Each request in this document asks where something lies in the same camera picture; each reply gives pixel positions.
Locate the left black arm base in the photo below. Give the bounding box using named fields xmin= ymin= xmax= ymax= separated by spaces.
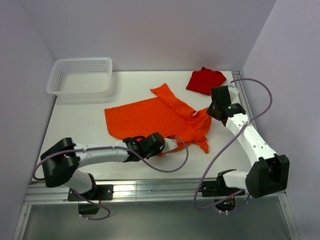
xmin=67 ymin=184 xmax=114 ymax=221

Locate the aluminium front rail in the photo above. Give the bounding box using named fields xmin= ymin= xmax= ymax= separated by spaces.
xmin=23 ymin=177 xmax=286 ymax=205

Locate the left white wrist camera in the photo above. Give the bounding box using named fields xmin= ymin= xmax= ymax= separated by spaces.
xmin=161 ymin=138 xmax=178 ymax=154

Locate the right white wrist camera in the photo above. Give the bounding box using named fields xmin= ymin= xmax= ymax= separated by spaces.
xmin=227 ymin=84 xmax=239 ymax=103

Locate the aluminium side rail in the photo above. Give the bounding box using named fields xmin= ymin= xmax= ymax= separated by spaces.
xmin=231 ymin=70 xmax=253 ymax=119

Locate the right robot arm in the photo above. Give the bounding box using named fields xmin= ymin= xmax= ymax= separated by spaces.
xmin=207 ymin=85 xmax=290 ymax=199

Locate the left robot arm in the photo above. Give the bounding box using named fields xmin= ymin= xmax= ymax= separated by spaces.
xmin=40 ymin=132 xmax=166 ymax=200

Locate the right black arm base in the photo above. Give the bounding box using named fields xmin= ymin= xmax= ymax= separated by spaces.
xmin=198 ymin=179 xmax=239 ymax=198

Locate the orange t-shirt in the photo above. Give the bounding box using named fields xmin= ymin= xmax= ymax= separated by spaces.
xmin=104 ymin=83 xmax=212 ymax=154

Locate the white perforated plastic basket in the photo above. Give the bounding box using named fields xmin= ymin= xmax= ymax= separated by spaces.
xmin=46 ymin=57 xmax=113 ymax=99

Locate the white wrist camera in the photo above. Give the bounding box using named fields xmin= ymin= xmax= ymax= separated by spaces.
xmin=227 ymin=84 xmax=239 ymax=103
xmin=161 ymin=138 xmax=178 ymax=154

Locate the red folded t-shirt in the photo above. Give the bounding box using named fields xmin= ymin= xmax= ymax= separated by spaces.
xmin=186 ymin=67 xmax=227 ymax=96

